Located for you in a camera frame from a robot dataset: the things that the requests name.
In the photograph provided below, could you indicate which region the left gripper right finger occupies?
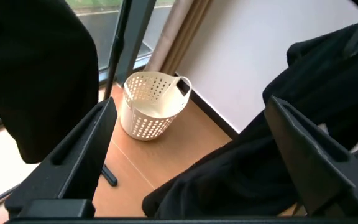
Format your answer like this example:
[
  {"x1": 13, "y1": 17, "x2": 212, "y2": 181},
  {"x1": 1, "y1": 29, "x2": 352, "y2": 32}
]
[{"x1": 263, "y1": 95, "x2": 358, "y2": 217}]

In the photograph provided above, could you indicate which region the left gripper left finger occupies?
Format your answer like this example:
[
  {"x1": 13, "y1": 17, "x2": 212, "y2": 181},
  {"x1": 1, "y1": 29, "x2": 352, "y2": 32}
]
[{"x1": 4, "y1": 96, "x2": 118, "y2": 218}]

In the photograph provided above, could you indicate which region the black garment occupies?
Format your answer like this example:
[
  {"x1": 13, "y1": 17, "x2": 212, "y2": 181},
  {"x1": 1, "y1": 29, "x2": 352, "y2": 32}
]
[
  {"x1": 0, "y1": 0, "x2": 100, "y2": 165},
  {"x1": 141, "y1": 12, "x2": 358, "y2": 218}
]

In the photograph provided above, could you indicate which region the white laundry basket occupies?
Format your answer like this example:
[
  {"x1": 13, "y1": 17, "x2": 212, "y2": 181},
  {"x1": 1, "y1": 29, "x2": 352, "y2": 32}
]
[{"x1": 119, "y1": 71, "x2": 193, "y2": 141}]

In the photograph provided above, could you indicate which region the black clothes rack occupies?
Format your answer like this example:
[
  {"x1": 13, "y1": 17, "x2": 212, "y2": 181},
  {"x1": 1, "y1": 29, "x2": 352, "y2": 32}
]
[{"x1": 100, "y1": 0, "x2": 134, "y2": 187}]

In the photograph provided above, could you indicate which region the window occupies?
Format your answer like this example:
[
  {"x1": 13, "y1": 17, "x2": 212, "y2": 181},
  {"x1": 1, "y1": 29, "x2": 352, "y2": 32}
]
[{"x1": 0, "y1": 0, "x2": 175, "y2": 215}]

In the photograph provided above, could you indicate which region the beige curtain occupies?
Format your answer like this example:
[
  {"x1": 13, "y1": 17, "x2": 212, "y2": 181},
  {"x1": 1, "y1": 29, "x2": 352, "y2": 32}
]
[{"x1": 144, "y1": 0, "x2": 214, "y2": 77}]

